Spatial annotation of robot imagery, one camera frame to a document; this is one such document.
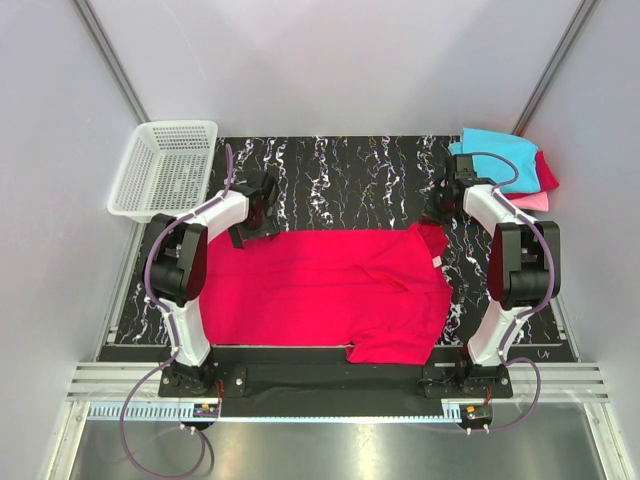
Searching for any crimson t shirt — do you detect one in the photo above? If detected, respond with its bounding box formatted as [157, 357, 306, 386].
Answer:
[199, 223, 452, 365]
[534, 150, 559, 195]

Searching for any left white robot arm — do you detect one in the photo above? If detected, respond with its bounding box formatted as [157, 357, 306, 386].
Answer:
[141, 170, 280, 396]

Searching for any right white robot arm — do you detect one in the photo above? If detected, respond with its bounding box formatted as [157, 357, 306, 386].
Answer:
[423, 152, 561, 397]

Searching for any black marbled table mat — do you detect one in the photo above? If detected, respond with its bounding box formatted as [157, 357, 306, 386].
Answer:
[99, 134, 581, 362]

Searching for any folded cyan t shirt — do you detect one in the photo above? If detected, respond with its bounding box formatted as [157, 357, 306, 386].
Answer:
[448, 127, 540, 194]

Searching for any folded pink t shirt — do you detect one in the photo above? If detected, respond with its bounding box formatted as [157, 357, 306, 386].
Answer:
[507, 192, 549, 212]

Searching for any white plastic basket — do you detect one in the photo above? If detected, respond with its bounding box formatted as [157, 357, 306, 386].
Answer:
[107, 120, 218, 223]

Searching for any folded crimson t shirt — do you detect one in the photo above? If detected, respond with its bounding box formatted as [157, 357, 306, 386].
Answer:
[534, 150, 559, 195]

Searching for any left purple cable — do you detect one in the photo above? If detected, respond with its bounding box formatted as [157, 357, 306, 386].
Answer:
[119, 143, 235, 476]

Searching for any left corner aluminium post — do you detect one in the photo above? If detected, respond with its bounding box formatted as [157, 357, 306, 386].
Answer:
[71, 0, 150, 124]

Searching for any corner aluminium post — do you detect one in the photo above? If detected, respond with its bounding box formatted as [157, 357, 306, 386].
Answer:
[71, 0, 150, 124]
[512, 0, 600, 136]

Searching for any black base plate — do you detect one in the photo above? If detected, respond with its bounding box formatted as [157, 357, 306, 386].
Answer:
[159, 346, 513, 399]

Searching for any aluminium front rail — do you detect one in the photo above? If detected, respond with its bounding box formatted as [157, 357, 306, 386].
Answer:
[67, 363, 609, 423]

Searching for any right corner aluminium post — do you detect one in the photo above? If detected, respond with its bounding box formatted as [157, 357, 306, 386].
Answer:
[512, 0, 600, 136]

